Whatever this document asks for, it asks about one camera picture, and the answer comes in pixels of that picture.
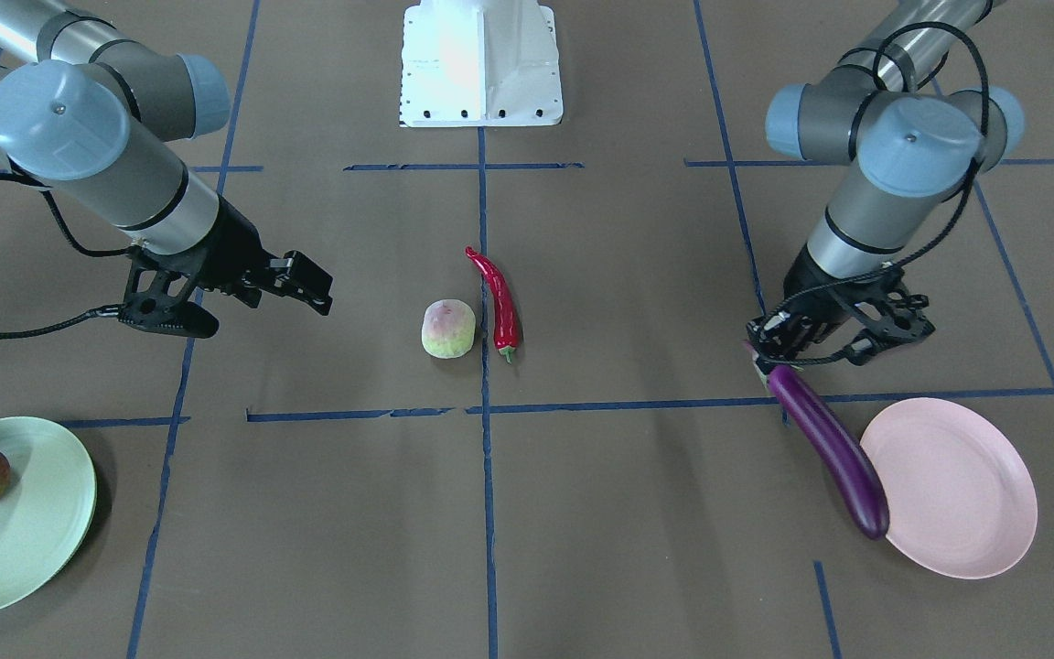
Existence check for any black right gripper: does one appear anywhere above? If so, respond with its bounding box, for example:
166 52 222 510
118 197 333 340

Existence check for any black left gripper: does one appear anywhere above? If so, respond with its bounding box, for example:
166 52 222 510
746 249 936 367

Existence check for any purple eggplant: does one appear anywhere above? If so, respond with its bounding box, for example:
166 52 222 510
743 341 890 541

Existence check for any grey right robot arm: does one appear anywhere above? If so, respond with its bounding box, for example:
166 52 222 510
0 1 333 340

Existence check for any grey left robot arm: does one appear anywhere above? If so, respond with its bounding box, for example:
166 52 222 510
747 1 1026 373

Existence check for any pink plate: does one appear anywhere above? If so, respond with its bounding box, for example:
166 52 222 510
861 398 1038 580

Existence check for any pale green pink peach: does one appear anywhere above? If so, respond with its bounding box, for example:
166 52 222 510
421 299 477 358

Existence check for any red chili pepper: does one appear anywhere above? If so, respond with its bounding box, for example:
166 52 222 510
464 246 522 364

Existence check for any light green plate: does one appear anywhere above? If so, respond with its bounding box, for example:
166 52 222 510
0 416 97 610

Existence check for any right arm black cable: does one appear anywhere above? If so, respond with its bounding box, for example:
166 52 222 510
0 169 139 341

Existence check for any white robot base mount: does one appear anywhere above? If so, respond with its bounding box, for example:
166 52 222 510
399 1 565 128

